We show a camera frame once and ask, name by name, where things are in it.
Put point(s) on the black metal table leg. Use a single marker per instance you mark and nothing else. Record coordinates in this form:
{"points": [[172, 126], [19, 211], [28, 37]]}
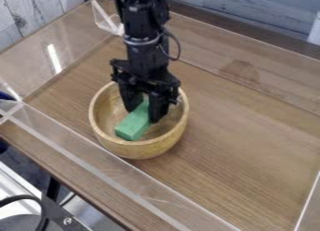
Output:
{"points": [[54, 189]]}

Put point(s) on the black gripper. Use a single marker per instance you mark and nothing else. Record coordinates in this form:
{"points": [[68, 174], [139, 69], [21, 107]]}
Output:
{"points": [[143, 74]]}

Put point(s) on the brown wooden bowl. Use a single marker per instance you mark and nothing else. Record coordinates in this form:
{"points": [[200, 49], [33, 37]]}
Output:
{"points": [[107, 112]]}

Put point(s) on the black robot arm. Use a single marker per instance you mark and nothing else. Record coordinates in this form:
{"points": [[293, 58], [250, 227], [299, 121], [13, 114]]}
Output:
{"points": [[144, 18]]}

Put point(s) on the black chair base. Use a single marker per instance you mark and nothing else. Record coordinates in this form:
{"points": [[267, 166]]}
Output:
{"points": [[53, 218]]}

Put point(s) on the blue object at left edge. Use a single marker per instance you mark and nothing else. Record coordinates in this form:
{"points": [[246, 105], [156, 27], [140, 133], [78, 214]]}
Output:
{"points": [[6, 96]]}

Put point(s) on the green rectangular block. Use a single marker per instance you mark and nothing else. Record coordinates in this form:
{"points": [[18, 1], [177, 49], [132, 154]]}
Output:
{"points": [[135, 124]]}

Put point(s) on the clear acrylic tray wall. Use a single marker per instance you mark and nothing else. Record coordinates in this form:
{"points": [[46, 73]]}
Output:
{"points": [[244, 171]]}

